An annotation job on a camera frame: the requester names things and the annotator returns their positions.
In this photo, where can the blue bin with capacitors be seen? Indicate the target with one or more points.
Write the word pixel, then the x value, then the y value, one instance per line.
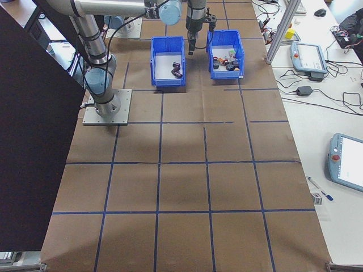
pixel 167 82

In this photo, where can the blue bin with buttons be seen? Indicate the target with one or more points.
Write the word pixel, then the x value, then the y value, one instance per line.
pixel 227 75

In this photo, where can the red push button grey block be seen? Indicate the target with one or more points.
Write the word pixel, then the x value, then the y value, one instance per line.
pixel 216 63

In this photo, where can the green push button white body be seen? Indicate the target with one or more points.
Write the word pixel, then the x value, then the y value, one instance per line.
pixel 232 54

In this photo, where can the orange push button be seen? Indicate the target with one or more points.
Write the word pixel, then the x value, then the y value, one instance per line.
pixel 224 60

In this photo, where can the small mixed parts in bin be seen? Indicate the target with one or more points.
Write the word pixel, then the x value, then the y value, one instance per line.
pixel 219 52

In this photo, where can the white foam pad under capacitors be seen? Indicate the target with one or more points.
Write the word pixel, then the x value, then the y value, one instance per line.
pixel 163 68

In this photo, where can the yellow cube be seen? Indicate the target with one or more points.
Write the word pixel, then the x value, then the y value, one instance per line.
pixel 290 34

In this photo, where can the small white block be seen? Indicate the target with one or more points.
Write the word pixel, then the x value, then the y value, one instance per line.
pixel 297 21

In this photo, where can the white keyboard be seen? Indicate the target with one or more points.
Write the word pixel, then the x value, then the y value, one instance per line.
pixel 301 7

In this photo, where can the grey teach pendant white screen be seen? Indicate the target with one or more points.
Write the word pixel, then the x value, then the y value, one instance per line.
pixel 348 161
pixel 307 56

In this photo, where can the black computer mouse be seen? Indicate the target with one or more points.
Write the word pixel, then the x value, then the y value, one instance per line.
pixel 320 12

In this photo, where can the black power adapter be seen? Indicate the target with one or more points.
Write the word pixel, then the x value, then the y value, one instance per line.
pixel 304 91
pixel 316 77

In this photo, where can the black jacket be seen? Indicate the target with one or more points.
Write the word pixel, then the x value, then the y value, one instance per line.
pixel 353 25

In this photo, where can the white blue pen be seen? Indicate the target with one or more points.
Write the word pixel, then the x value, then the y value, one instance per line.
pixel 319 187

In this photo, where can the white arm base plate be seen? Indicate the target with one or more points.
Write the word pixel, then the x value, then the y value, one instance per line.
pixel 136 31
pixel 124 113

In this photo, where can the tall aluminium desk post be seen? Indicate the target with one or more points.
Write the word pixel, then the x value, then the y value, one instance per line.
pixel 279 34

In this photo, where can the black frame cover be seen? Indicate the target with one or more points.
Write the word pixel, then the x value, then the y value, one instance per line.
pixel 28 141

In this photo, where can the aluminium frame rail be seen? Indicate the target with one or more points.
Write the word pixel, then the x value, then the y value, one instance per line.
pixel 20 262

